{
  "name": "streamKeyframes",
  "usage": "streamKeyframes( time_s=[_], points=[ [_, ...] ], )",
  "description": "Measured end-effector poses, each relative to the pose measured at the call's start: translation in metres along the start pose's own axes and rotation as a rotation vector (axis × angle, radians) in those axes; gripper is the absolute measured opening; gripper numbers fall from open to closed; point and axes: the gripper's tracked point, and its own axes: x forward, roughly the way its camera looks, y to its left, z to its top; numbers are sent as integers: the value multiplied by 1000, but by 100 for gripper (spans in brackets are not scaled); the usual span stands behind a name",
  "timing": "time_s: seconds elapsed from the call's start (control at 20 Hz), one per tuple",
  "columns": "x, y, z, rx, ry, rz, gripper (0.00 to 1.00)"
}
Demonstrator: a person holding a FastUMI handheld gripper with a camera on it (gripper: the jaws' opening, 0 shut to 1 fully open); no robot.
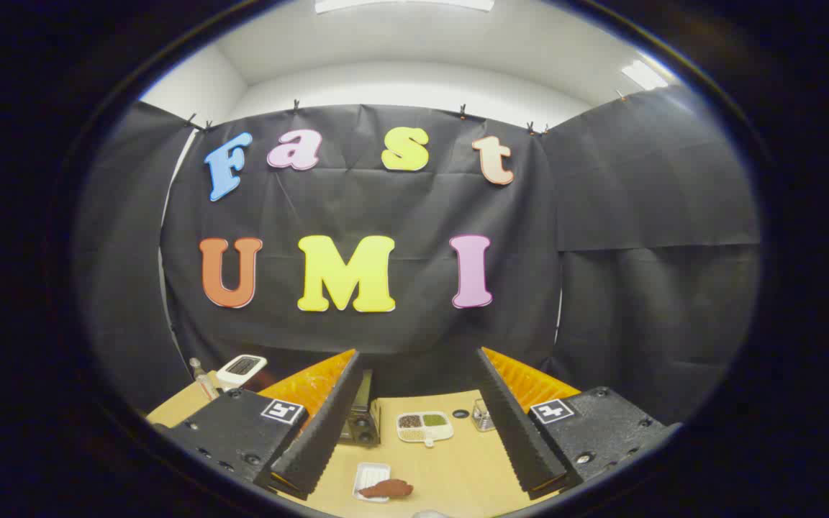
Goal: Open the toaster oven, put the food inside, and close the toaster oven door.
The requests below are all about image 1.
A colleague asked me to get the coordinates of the clear plastic bottle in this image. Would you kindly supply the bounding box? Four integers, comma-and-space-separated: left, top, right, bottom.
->
189, 358, 221, 401

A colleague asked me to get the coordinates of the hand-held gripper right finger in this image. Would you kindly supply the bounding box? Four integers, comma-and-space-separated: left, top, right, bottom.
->
474, 347, 681, 501

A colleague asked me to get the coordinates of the brown meat piece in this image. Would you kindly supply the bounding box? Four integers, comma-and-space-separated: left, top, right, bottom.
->
357, 478, 414, 500

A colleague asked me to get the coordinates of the white bread toaster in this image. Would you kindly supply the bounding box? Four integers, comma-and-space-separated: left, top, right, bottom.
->
215, 354, 268, 392

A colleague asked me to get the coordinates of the long ceiling light panel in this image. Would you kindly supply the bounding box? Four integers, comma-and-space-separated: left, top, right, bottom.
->
314, 0, 495, 14

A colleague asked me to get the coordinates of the white rectangular tray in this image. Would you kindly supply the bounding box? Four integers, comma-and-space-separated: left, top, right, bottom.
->
352, 462, 391, 503

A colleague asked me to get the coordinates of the small ceiling light panel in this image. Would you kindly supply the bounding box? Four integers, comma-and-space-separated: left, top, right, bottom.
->
621, 60, 670, 91

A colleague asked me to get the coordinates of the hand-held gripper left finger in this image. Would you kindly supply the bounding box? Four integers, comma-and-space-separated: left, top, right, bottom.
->
158, 349, 365, 501

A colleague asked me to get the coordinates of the black toaster oven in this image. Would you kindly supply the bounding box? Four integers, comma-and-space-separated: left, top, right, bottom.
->
339, 369, 381, 447

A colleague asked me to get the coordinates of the white divided dish with grains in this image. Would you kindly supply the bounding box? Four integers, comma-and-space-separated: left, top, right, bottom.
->
396, 411, 455, 448

